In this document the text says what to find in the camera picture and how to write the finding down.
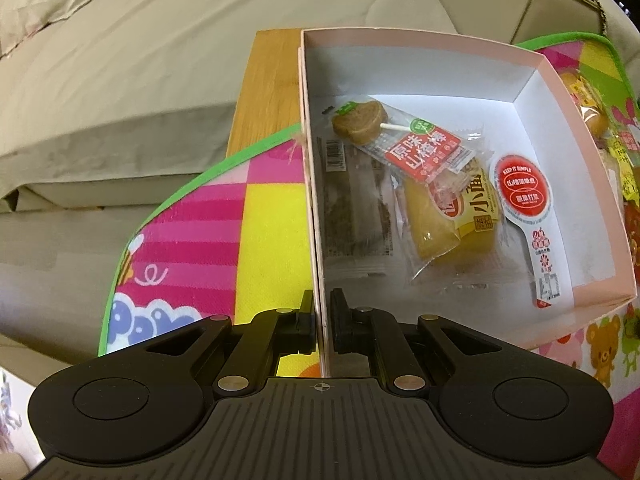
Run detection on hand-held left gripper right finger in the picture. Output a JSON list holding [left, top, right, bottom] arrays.
[[330, 287, 503, 396]]

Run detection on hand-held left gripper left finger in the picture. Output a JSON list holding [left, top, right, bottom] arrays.
[[142, 289, 318, 397]]

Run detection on dark sesame bar packet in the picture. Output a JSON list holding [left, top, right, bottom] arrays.
[[320, 107, 398, 277]]

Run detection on yellow label bread packet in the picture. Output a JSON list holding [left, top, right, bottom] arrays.
[[392, 155, 507, 287]]

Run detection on hawthorn lollipop packet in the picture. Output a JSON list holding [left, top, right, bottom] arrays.
[[331, 100, 475, 190]]

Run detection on red round lollipop packet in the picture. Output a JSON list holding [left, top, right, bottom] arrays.
[[487, 152, 562, 309]]

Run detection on pink cardboard box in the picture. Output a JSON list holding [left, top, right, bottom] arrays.
[[297, 27, 638, 378]]

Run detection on yellow cheese stick packet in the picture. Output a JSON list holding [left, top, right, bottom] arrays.
[[607, 147, 640, 201]]

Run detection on clear bun packet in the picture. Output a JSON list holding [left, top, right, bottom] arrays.
[[559, 71, 612, 137]]

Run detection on colourful cartoon play mat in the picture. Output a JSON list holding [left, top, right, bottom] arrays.
[[97, 32, 640, 480]]

